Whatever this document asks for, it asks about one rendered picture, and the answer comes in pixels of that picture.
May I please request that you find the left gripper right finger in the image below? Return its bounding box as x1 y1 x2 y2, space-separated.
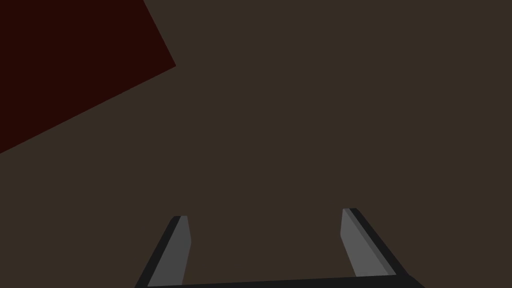
339 207 410 278

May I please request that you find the dark red flat rectangle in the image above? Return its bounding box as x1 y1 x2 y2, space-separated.
0 0 177 155

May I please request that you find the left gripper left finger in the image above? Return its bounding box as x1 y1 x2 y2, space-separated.
135 215 193 288

